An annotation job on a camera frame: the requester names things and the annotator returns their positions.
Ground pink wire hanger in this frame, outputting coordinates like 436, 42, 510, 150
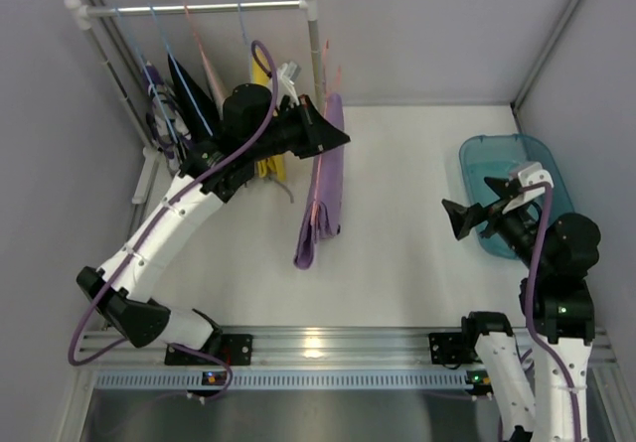
184, 5, 217, 93
310, 40, 342, 229

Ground purple trousers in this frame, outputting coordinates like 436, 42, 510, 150
292, 91, 347, 271

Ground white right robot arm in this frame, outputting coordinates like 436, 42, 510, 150
441, 171, 601, 441

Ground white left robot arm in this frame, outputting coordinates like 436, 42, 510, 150
77, 83, 350, 351

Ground teal transparent plastic basin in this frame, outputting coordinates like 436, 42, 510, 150
459, 134, 574, 260

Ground yellow garment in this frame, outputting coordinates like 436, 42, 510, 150
251, 58, 287, 182

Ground grey beige garment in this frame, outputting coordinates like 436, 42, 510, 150
201, 51, 230, 116

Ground black garment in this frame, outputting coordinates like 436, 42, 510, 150
168, 57, 221, 142

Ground purple white patterned garment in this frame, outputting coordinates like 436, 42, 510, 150
142, 61, 192, 175

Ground white clothes rack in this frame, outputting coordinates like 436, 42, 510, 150
63, 0, 329, 205

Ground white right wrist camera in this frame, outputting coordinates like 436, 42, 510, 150
511, 162, 554, 200

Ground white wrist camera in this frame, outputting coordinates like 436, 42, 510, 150
511, 162, 554, 200
276, 61, 301, 104

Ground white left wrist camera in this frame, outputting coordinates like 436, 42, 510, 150
276, 61, 301, 104

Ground aluminium mounting rail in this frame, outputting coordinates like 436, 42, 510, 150
74, 325, 617, 393

